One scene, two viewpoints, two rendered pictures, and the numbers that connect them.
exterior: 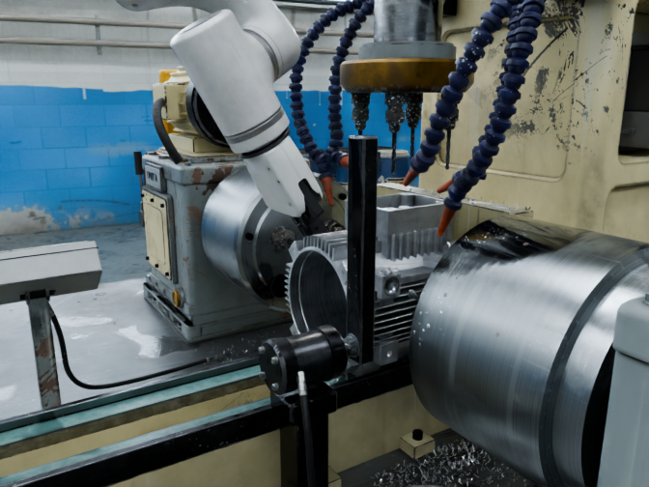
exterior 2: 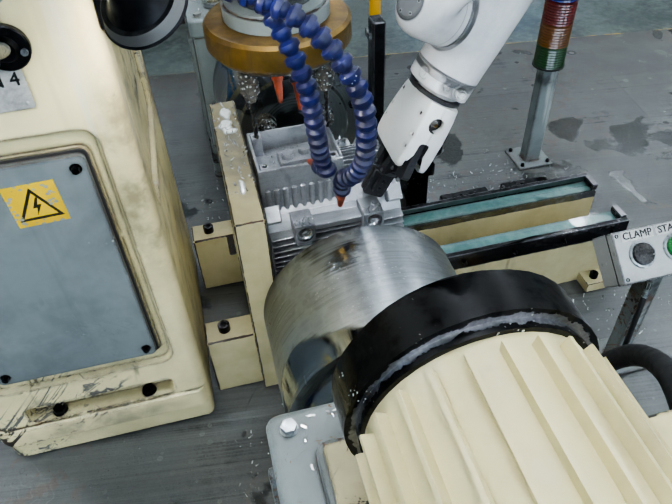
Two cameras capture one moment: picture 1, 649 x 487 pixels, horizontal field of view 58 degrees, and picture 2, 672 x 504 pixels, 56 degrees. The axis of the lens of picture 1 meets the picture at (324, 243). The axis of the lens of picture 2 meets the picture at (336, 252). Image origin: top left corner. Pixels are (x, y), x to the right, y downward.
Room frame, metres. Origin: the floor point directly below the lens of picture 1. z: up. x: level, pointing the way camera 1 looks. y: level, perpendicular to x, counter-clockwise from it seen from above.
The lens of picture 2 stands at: (1.51, 0.20, 1.65)
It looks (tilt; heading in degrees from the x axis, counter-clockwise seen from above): 44 degrees down; 200
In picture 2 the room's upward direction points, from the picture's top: 3 degrees counter-clockwise
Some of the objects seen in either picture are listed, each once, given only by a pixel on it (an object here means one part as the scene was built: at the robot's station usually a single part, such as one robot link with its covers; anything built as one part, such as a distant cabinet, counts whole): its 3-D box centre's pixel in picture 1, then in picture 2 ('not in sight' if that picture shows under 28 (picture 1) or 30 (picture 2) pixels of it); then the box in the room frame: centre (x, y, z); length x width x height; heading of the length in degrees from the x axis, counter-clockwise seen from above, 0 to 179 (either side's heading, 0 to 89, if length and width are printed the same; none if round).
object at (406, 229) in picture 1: (398, 225); (295, 165); (0.82, -0.11, 1.11); 0.12 x 0.11 x 0.07; 123
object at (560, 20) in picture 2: not in sight; (559, 9); (0.26, 0.22, 1.14); 0.06 x 0.06 x 0.04
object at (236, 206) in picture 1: (267, 228); (391, 385); (1.10, 0.11, 1.04); 0.37 x 0.25 x 0.25; 32
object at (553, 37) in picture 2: not in sight; (554, 31); (0.26, 0.22, 1.10); 0.06 x 0.06 x 0.04
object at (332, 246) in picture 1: (375, 292); (324, 210); (0.80, -0.07, 1.01); 0.20 x 0.19 x 0.19; 123
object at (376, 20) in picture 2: (359, 253); (377, 94); (0.62, -0.04, 1.12); 0.04 x 0.03 x 0.26; 122
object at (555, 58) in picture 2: not in sight; (550, 53); (0.26, 0.22, 1.05); 0.06 x 0.06 x 0.04
